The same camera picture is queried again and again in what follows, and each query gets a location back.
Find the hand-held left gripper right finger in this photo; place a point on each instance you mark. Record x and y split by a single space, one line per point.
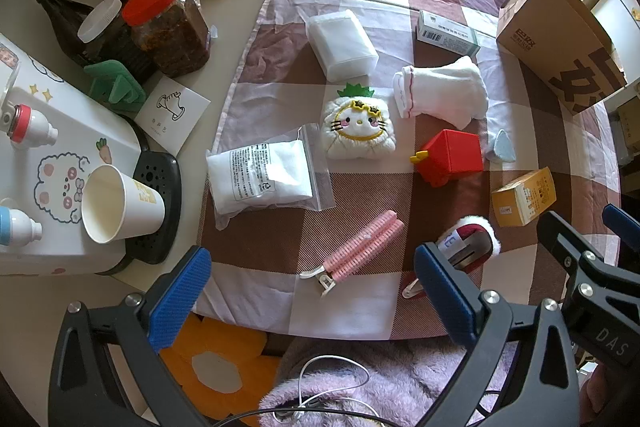
440 287

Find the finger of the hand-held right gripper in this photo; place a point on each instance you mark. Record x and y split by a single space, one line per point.
562 237
620 222

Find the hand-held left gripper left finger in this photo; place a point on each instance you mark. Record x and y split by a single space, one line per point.
182 292

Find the silver snap hair clip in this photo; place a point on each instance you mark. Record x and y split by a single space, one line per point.
412 289

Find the yellow medicine box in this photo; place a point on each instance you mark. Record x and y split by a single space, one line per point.
522 199

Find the red furry hair clip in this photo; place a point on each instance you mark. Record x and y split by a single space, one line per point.
475 227

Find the pink hair roller clip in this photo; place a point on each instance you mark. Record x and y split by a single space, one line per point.
360 244

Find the light blue triangular sponge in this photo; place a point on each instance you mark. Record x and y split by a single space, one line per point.
502 149

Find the red toy box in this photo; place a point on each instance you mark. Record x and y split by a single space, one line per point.
450 154

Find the zip bag of white powder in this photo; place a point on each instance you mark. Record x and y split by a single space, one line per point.
260 177

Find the pineapple cat plush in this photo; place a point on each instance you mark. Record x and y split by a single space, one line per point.
357 127

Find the white cotton gloves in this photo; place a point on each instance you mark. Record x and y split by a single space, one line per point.
445 92

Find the large brown cardboard box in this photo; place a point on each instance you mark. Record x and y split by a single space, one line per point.
540 37

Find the green white medicine box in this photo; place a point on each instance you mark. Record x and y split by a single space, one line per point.
445 32

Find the white translucent plastic box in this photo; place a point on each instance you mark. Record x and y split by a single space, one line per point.
340 44

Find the white cartoon sticker container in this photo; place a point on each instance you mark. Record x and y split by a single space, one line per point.
65 142

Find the person's right hand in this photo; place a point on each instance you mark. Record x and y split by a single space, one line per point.
595 394

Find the orange flower cushion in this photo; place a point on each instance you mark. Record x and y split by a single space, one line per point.
220 347

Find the purple fuzzy clothing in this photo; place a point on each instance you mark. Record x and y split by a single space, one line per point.
400 377

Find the white paper cup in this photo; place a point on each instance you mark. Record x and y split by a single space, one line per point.
140 202

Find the black perforated stand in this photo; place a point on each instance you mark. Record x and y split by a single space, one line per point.
157 172

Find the white illustrated card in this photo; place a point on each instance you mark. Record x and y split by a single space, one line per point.
175 112

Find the blue cap spray bottle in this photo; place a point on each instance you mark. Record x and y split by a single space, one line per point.
15 224

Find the red cap spray bottle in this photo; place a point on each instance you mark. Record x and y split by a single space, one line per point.
35 127

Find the green plastic holder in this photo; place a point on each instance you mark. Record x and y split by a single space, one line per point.
112 82

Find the red lid plastic jar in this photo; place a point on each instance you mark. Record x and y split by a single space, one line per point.
170 32

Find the white lid jar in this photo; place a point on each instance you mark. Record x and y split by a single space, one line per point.
100 19

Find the dark brown glass bottle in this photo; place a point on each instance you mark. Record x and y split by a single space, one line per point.
55 7

